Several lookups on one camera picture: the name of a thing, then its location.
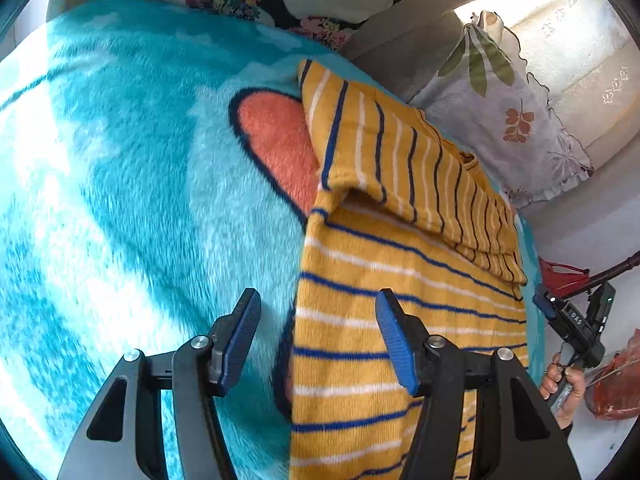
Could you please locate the turquoise fleece printed blanket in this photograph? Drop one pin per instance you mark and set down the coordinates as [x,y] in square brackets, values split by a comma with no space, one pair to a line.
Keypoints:
[135,210]

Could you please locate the person's right hand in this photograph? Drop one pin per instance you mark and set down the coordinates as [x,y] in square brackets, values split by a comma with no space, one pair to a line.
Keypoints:
[565,385]

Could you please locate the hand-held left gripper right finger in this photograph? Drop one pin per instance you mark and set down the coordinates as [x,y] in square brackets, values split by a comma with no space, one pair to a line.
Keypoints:
[396,340]

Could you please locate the red plastic bag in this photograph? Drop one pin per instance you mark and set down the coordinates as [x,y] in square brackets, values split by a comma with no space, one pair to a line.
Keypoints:
[617,380]

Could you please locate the red folded frame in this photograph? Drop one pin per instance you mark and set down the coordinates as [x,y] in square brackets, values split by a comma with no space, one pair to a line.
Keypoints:
[562,274]

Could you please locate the beige sofa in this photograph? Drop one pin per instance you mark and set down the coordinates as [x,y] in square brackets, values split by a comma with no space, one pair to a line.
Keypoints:
[525,50]

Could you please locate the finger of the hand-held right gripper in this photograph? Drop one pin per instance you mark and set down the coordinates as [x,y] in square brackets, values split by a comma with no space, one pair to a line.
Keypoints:
[541,304]

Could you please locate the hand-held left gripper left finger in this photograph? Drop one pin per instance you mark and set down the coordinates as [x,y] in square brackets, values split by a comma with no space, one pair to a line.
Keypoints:
[241,339]

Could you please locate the grey leaf print pillow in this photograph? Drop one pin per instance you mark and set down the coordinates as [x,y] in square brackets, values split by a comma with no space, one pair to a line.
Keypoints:
[505,120]

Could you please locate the yellow striped small shirt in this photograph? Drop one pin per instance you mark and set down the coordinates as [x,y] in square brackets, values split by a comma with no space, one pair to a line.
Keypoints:
[400,260]

